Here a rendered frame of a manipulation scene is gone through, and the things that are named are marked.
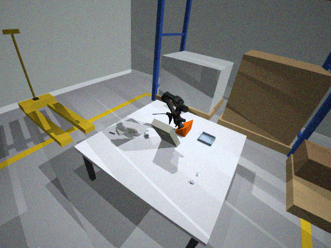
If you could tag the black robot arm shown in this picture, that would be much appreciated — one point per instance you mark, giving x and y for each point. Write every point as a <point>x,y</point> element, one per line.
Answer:
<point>178,102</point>

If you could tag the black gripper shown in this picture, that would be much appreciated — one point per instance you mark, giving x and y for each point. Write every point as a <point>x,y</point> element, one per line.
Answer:
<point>180,119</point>

